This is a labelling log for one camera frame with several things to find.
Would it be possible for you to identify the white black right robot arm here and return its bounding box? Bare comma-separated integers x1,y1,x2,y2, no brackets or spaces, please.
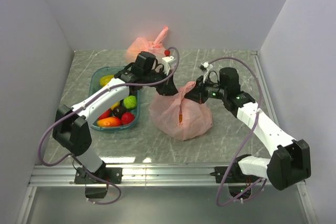
185,63,311,190

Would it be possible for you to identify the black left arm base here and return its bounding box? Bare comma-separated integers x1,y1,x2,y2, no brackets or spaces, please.
73,167,122,200

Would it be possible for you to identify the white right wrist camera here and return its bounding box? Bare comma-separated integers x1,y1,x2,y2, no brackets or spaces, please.
199,62,214,82

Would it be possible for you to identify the red fake strawberry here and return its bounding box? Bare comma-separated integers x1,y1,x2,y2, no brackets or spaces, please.
121,112,135,125

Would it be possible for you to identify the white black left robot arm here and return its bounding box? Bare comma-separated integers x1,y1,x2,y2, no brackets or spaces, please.
52,51,180,183

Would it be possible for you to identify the orange red fake mango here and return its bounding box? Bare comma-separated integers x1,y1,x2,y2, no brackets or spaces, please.
97,116,122,127

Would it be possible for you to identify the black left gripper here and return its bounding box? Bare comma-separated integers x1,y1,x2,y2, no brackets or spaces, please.
143,67,179,96

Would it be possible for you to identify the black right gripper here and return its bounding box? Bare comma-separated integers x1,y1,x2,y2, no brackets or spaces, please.
184,75,227,104

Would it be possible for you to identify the tied pink plastic bag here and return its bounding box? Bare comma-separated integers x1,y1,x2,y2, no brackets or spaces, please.
124,26,169,63

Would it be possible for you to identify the teal plastic fruit basket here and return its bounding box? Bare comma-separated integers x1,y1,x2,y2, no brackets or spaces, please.
89,66,141,132

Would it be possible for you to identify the aluminium mounting rail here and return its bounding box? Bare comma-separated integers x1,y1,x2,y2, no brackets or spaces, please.
17,164,310,223

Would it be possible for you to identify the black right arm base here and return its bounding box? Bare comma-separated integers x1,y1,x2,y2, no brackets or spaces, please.
210,154,259,198

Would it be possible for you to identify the pink plastic bag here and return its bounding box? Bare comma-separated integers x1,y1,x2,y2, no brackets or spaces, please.
124,26,169,63
149,81,213,141

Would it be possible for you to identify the red fake apple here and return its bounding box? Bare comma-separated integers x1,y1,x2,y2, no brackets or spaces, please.
98,109,110,120

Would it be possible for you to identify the dark fake avocado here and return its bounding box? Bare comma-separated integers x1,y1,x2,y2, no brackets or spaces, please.
112,105,127,119

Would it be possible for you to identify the yellow fake starfruit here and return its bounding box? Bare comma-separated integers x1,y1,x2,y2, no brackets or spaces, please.
99,74,114,87

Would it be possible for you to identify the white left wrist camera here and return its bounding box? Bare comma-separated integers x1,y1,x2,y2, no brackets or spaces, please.
162,56,176,76

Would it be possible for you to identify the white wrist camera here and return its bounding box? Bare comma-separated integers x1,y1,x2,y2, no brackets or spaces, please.
162,56,176,76
199,62,214,82

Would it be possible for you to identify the yellow fake pear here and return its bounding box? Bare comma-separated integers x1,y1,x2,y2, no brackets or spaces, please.
110,101,120,111

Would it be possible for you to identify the green fake fruit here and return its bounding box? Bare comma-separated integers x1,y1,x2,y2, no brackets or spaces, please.
123,95,138,110

